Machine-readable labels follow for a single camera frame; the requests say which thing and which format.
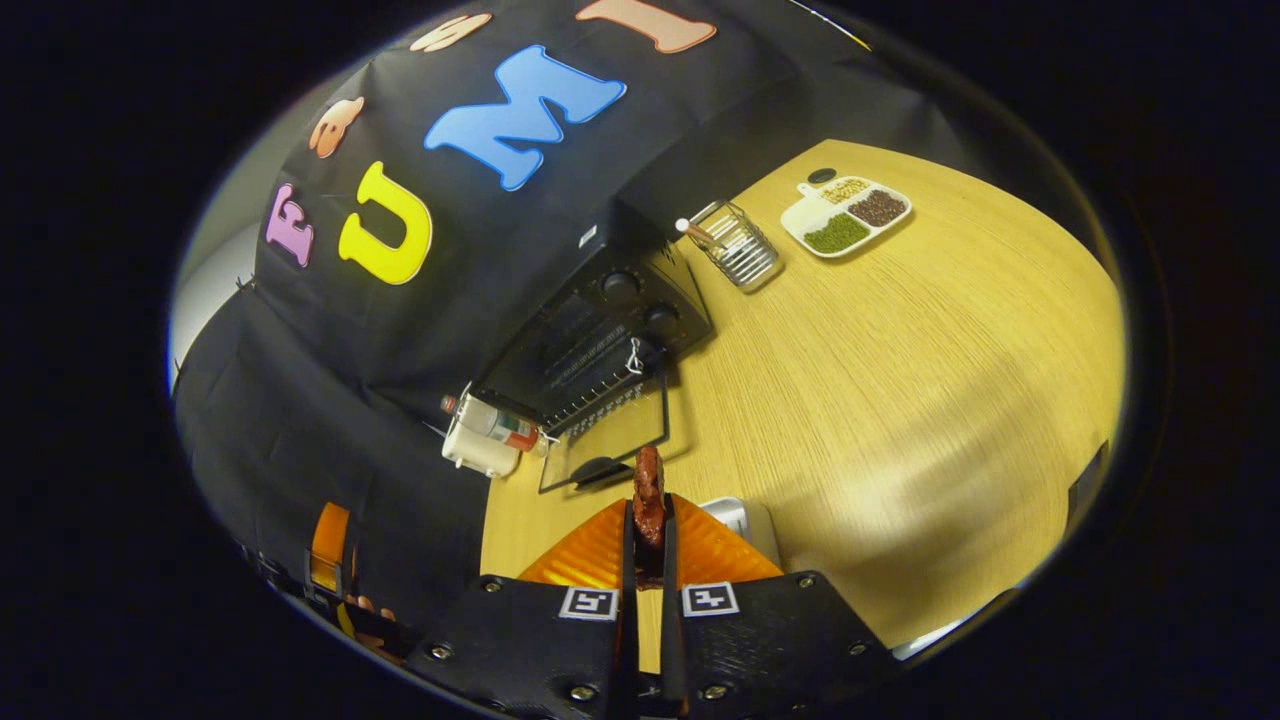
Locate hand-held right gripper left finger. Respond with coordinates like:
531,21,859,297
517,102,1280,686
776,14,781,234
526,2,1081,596
405,495,641,720

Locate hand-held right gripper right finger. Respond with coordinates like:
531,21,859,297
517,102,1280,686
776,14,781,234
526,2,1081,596
660,493,896,720

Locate red-brown grilled meat piece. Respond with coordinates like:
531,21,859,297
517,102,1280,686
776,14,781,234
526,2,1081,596
632,446,668,591

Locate black electric oven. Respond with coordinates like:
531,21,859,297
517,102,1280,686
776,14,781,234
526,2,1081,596
470,200,716,496

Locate white ribbed tray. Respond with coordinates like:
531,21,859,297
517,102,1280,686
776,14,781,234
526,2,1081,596
700,496,781,566

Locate white toaster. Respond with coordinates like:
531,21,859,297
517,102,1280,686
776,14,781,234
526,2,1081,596
441,418,523,479

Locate clear plastic bottle red label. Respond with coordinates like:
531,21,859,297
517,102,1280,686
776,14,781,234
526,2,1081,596
440,393,549,456

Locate black backdrop cloth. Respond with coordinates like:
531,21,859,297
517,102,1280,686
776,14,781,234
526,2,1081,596
170,0,961,641

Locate white divided dish of beans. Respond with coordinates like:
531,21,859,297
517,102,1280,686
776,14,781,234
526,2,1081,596
780,176,913,260

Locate metal wire basket holder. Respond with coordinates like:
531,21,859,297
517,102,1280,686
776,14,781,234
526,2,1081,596
675,200,784,293

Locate black table edge bracket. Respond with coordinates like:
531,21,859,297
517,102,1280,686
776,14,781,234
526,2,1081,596
1066,440,1111,533

